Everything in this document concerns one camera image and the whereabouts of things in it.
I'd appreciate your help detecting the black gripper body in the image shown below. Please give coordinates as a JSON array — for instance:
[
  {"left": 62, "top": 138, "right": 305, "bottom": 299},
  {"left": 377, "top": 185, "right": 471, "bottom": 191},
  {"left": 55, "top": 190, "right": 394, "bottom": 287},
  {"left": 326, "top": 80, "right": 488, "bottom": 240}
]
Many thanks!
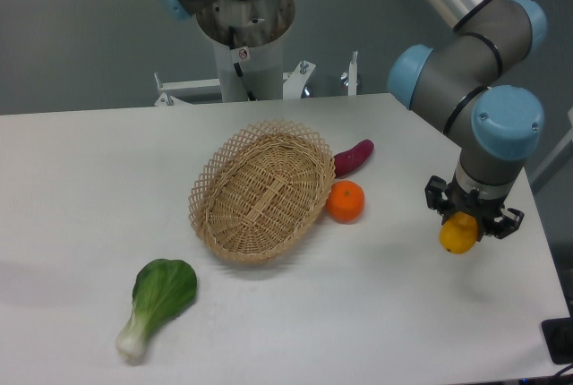
[{"left": 440, "top": 179, "right": 507, "bottom": 224}]

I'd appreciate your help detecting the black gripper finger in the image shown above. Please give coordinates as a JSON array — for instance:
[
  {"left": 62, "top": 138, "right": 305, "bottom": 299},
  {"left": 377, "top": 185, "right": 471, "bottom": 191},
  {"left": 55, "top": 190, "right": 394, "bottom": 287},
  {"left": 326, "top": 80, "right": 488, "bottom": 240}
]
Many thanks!
[
  {"left": 477, "top": 208, "right": 525, "bottom": 241},
  {"left": 424, "top": 175, "right": 453, "bottom": 225}
]

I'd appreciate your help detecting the yellow mango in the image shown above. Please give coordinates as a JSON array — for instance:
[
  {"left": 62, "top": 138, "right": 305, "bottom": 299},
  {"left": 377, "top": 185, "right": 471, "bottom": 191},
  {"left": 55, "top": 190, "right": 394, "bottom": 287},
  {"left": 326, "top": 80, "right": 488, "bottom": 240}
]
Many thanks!
[{"left": 439, "top": 212, "right": 479, "bottom": 254}]

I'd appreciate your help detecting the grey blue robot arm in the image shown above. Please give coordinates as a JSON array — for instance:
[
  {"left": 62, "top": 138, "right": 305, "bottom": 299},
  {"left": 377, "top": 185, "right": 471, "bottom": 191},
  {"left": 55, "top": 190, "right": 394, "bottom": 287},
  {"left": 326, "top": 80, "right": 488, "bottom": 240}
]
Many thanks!
[{"left": 159, "top": 0, "right": 547, "bottom": 239}]

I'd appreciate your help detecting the woven wicker basket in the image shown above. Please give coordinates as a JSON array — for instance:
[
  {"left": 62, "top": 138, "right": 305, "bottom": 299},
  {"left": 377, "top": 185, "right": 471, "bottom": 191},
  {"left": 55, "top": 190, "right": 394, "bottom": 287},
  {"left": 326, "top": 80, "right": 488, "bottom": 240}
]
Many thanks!
[{"left": 189, "top": 120, "right": 335, "bottom": 264}]

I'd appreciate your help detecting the orange tangerine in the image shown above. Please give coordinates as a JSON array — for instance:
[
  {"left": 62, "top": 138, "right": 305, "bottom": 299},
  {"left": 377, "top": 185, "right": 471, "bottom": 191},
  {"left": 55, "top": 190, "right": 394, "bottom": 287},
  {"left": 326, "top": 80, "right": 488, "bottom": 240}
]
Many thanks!
[{"left": 326, "top": 180, "right": 365, "bottom": 224}]

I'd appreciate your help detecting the purple sweet potato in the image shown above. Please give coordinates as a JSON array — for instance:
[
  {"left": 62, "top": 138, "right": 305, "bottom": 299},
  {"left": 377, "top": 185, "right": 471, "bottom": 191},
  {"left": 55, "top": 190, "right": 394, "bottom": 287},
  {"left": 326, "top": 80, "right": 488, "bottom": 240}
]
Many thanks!
[{"left": 334, "top": 139, "right": 375, "bottom": 178}]

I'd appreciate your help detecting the black device at table edge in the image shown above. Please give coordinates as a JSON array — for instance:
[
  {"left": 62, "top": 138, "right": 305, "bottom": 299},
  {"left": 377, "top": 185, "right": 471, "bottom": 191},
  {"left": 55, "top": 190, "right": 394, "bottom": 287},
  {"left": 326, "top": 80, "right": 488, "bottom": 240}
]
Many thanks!
[{"left": 541, "top": 317, "right": 572, "bottom": 365}]

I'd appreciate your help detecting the green bok choy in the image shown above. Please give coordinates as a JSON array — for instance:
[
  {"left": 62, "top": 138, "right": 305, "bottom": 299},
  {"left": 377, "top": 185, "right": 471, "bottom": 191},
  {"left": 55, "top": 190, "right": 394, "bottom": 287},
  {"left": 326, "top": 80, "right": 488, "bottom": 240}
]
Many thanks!
[{"left": 115, "top": 259, "right": 198, "bottom": 363}]

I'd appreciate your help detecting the white levelling foot bracket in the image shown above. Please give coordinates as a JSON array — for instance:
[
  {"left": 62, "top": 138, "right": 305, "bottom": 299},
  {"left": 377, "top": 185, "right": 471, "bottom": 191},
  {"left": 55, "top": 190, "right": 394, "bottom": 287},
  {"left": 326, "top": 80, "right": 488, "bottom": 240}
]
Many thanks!
[{"left": 340, "top": 50, "right": 360, "bottom": 96}]

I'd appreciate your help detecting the white pedestal base frame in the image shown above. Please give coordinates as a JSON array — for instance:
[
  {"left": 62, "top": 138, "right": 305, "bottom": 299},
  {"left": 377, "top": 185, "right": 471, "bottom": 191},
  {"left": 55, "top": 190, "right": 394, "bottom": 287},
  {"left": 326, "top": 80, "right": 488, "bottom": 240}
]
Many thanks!
[{"left": 153, "top": 60, "right": 317, "bottom": 107}]

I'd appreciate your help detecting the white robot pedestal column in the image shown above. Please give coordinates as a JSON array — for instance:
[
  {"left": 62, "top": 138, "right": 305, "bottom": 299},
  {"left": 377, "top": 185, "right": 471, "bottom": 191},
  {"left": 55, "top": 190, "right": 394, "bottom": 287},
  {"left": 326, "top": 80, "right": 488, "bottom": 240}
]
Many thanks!
[{"left": 196, "top": 0, "right": 295, "bottom": 102}]

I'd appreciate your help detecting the black cable on pedestal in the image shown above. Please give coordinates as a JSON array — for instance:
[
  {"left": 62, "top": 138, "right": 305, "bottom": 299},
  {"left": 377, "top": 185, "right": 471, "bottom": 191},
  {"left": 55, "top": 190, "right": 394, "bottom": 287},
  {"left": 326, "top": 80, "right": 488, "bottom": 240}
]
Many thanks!
[{"left": 227, "top": 25, "right": 257, "bottom": 102}]

